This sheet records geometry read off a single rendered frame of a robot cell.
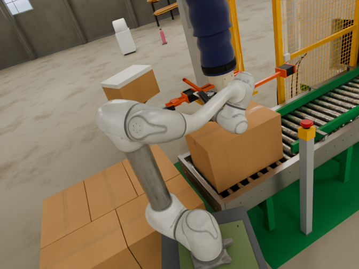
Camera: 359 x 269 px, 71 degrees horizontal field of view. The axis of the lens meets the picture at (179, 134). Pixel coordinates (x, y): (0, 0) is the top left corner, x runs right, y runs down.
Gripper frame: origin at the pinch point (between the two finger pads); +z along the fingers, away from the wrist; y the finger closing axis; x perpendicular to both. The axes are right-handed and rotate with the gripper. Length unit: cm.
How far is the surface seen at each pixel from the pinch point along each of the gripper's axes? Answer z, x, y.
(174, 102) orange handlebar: 11.3, -10.3, -2.2
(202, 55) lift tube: 12.8, 16.7, -21.9
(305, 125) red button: -38, 44, 23
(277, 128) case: -8, 51, 42
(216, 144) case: -3.4, 3.1, 31.4
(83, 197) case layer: 71, -99, 71
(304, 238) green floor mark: -40, 40, 127
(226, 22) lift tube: 2.7, 30.8, -36.8
